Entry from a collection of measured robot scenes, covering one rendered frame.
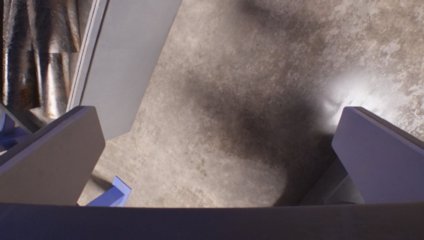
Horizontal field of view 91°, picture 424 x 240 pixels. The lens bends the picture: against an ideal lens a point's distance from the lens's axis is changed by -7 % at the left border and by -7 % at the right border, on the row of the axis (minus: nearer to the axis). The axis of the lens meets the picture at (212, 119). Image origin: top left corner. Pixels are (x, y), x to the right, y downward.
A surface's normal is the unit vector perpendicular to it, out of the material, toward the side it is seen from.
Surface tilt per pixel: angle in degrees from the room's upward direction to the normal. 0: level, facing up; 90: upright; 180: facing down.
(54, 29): 50
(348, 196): 0
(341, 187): 0
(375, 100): 0
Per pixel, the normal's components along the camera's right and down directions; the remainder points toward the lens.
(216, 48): -0.36, 0.23
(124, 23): 0.82, 0.54
